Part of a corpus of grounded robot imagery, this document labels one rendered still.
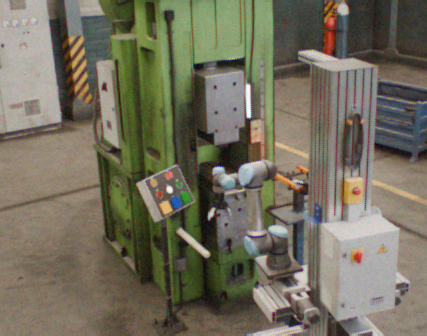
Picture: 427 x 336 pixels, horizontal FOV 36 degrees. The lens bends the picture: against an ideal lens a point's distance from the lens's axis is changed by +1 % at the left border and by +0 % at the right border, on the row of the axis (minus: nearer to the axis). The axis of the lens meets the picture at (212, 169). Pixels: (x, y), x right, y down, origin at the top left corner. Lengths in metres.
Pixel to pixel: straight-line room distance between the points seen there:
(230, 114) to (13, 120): 5.43
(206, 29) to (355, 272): 1.99
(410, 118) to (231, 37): 3.80
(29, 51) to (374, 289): 6.89
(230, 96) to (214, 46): 0.36
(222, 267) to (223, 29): 1.73
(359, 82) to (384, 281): 1.04
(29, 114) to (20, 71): 0.62
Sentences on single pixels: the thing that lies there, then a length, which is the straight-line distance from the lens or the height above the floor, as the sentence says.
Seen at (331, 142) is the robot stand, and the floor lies 1.67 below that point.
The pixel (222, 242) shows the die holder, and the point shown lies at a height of 0.54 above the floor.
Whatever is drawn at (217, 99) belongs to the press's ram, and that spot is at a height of 1.60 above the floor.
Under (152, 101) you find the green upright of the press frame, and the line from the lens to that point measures 4.80.
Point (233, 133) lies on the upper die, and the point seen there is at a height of 1.33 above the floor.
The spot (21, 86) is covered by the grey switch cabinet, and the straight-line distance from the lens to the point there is 9.51.
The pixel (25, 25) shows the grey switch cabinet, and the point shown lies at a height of 1.52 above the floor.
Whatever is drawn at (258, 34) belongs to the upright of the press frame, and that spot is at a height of 1.97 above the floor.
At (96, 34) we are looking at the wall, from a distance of 10.49.
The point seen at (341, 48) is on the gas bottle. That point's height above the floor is 0.62.
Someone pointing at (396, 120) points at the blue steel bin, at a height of 0.44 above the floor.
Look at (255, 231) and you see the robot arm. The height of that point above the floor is 1.08.
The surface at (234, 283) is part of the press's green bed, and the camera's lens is 5.05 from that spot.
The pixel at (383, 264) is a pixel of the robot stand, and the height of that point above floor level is 1.04.
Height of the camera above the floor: 2.72
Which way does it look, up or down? 21 degrees down
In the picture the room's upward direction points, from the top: 2 degrees counter-clockwise
